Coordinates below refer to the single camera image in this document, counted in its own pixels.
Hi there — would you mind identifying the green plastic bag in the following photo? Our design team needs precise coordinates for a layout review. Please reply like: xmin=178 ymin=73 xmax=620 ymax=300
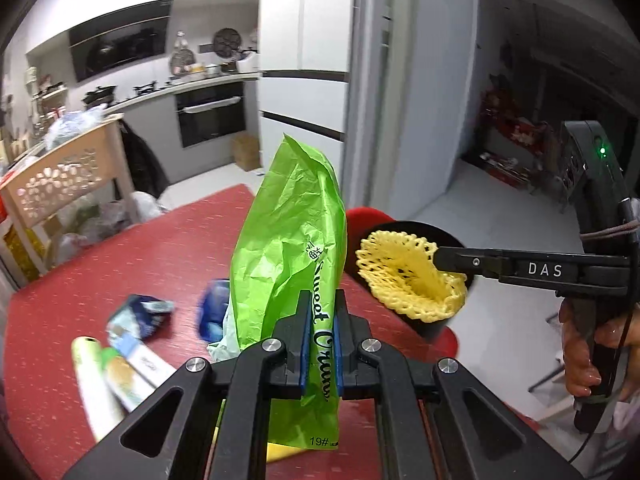
xmin=207 ymin=136 xmax=347 ymax=450

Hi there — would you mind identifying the yellow foam fruit net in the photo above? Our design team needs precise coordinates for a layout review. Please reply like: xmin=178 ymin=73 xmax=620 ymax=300
xmin=356 ymin=230 xmax=468 ymax=323

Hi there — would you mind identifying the person's right hand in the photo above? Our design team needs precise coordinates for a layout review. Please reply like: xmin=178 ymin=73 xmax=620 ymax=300
xmin=559 ymin=298 xmax=640 ymax=400

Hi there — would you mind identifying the black bin liner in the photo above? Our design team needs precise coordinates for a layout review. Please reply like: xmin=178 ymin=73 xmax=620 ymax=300
xmin=344 ymin=219 xmax=476 ymax=340

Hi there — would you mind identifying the blue crumpled wrapper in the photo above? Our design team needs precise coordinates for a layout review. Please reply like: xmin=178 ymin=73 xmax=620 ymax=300
xmin=198 ymin=278 xmax=230 ymax=344

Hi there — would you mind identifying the blue white snack packet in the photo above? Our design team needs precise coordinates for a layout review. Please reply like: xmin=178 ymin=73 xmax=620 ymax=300
xmin=106 ymin=295 xmax=175 ymax=356

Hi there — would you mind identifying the cardboard box on floor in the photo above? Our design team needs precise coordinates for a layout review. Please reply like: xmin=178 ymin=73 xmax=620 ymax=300
xmin=232 ymin=132 xmax=262 ymax=171

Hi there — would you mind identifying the black garment on chair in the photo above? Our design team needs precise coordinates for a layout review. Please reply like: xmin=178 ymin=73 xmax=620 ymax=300
xmin=118 ymin=119 xmax=169 ymax=198

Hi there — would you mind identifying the black built-in oven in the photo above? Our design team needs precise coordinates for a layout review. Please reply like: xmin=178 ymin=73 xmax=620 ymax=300
xmin=175 ymin=81 xmax=246 ymax=148

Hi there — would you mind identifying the beige perforated wooden chair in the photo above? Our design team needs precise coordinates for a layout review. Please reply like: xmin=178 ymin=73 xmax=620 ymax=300
xmin=1 ymin=114 xmax=140 ymax=278

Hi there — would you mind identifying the red speckled table cover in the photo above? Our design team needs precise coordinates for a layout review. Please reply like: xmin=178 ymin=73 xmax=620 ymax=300
xmin=0 ymin=182 xmax=452 ymax=480

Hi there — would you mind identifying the white refrigerator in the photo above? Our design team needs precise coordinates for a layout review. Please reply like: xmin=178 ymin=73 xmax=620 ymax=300
xmin=257 ymin=0 xmax=354 ymax=174

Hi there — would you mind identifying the black range hood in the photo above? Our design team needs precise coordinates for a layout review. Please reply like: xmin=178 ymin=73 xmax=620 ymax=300
xmin=68 ymin=0 xmax=174 ymax=82

